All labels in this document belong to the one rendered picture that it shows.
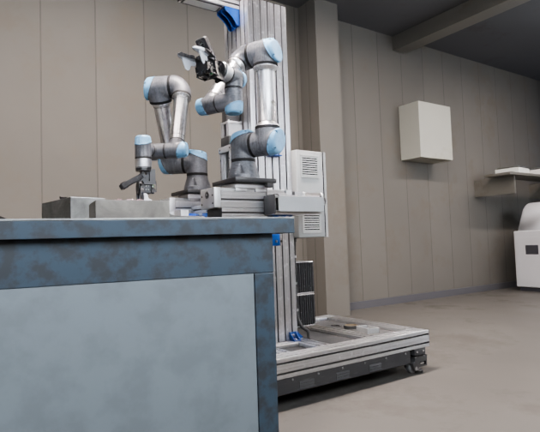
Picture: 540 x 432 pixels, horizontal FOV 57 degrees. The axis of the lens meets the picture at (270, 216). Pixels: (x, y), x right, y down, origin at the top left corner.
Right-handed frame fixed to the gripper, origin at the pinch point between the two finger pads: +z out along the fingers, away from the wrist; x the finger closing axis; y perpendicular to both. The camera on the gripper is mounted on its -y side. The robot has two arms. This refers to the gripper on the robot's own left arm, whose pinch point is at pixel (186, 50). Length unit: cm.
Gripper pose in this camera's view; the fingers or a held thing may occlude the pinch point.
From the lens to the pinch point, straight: 193.8
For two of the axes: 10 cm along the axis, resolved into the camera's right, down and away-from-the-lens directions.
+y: 1.5, 9.8, -1.2
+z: -5.0, -0.3, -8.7
